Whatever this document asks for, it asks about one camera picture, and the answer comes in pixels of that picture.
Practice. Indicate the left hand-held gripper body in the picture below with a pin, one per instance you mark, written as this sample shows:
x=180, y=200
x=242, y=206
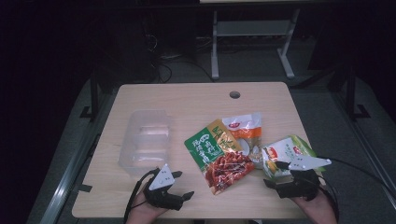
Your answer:
x=162, y=179

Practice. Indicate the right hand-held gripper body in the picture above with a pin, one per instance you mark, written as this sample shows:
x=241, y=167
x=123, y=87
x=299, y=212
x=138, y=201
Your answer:
x=303, y=182

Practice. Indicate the white and light green packet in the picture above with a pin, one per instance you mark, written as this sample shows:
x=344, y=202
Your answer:
x=283, y=152

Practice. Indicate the green and red seasoning packet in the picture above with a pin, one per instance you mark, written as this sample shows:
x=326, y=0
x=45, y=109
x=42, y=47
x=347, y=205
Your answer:
x=214, y=161

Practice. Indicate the clear plastic container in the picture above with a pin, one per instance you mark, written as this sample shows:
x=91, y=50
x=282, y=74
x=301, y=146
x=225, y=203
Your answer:
x=146, y=140

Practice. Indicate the white and orange food packet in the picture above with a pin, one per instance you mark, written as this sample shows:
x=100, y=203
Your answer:
x=246, y=130

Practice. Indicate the person's right hand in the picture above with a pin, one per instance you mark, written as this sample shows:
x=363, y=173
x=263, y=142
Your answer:
x=316, y=210

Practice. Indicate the person's left hand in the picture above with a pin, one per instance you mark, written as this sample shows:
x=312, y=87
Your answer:
x=143, y=213

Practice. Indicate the black tape piece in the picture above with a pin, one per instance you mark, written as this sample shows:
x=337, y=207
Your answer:
x=84, y=188

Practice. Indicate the black metal stand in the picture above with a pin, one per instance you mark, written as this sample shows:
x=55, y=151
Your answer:
x=94, y=96
x=351, y=93

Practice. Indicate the aluminium rail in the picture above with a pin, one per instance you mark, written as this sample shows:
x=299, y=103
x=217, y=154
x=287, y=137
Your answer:
x=373, y=158
x=63, y=183

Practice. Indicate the white metal desk frame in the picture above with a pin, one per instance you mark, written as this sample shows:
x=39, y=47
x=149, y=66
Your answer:
x=249, y=28

